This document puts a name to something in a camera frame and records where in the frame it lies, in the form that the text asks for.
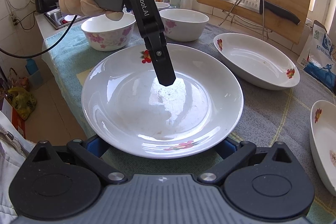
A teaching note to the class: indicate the wire cutting board rack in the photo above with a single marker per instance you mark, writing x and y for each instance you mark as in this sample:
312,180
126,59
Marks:
249,18

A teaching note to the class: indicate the white jacket torso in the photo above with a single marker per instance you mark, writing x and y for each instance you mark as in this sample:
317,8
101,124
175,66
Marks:
14,151

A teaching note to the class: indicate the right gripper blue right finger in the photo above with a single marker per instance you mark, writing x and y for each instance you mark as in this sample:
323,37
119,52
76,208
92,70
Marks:
226,148

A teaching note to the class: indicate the white plate back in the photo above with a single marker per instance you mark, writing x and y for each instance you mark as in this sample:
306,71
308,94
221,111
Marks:
257,62

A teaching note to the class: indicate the white floral bowl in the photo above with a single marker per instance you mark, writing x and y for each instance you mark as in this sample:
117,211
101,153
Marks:
162,5
183,25
106,35

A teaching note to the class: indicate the white plate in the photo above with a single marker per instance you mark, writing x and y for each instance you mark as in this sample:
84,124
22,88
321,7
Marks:
127,107
257,62

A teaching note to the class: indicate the white floral bowl front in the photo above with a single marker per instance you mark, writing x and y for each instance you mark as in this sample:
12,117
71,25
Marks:
106,35

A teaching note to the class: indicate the white blue salt bag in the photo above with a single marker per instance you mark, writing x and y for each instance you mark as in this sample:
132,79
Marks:
318,56

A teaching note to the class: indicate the santoku kitchen knife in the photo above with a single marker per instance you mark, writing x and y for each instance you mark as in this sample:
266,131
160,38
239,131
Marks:
259,6

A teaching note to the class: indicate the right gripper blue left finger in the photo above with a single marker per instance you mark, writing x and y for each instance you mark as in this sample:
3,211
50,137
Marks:
96,146

